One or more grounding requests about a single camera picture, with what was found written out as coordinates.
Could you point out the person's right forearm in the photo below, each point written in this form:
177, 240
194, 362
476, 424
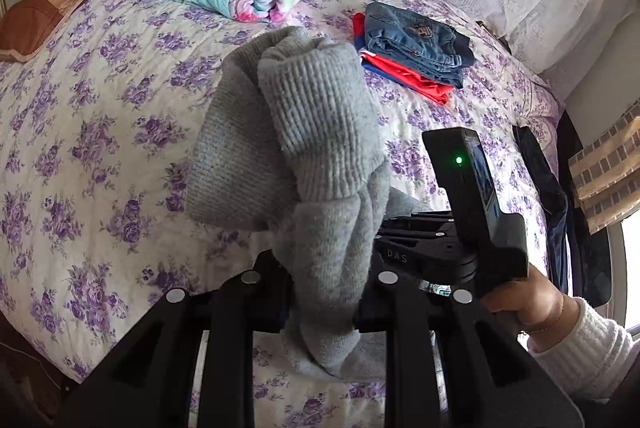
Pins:
585, 348

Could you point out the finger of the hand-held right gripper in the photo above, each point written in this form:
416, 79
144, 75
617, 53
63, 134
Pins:
420, 225

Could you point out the purple floral bedspread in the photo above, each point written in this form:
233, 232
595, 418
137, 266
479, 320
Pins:
100, 133

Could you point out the dark navy pants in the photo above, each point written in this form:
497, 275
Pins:
550, 188

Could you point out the grey sweatpants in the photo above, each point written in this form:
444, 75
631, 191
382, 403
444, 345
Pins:
310, 118

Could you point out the person's right hand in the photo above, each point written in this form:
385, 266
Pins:
530, 303

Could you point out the brick pattern curtain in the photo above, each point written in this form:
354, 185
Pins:
610, 178

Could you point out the folded red garment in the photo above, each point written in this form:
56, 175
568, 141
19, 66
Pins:
415, 80

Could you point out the folded blue jeans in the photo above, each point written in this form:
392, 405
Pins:
420, 43

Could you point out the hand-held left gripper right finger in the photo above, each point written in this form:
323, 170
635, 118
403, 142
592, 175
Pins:
405, 338

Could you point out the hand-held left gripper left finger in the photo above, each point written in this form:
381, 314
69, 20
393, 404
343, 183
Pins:
225, 333

